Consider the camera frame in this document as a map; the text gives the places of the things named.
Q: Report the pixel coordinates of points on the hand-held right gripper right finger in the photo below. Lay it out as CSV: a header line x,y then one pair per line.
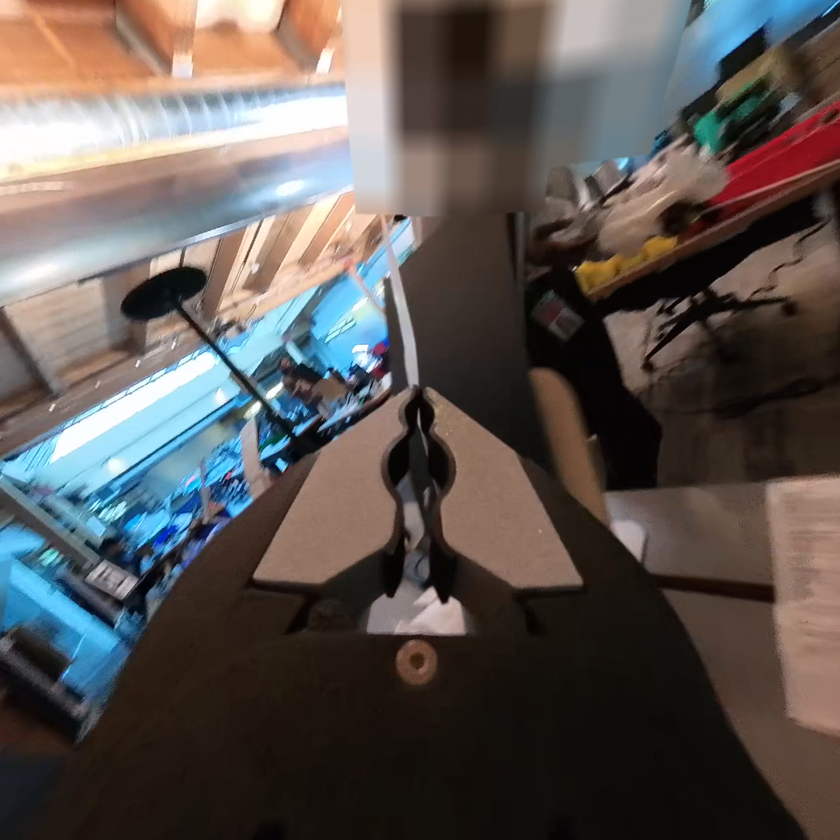
x,y
505,518

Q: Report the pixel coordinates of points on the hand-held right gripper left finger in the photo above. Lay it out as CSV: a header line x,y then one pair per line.
x,y
328,512

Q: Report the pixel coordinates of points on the beige chair back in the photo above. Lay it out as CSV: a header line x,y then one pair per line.
x,y
564,439

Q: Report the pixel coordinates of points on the dark grey column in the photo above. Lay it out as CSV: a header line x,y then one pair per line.
x,y
459,315

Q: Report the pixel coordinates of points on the yellow objects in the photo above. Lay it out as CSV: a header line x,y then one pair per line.
x,y
617,266

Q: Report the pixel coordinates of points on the black disc on pole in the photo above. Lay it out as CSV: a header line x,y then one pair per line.
x,y
164,285

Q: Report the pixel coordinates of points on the black office chair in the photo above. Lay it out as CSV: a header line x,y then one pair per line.
x,y
709,315

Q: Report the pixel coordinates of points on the white printed paper sheet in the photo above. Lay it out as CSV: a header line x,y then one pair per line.
x,y
807,604

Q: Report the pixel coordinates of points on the wooden table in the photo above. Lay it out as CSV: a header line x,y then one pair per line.
x,y
722,226

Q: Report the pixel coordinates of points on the red cloth on table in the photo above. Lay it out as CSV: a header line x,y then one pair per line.
x,y
781,157

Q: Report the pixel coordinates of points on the green object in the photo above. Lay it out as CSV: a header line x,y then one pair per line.
x,y
735,118

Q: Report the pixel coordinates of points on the silver ventilation duct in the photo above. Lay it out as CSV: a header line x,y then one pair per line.
x,y
164,184

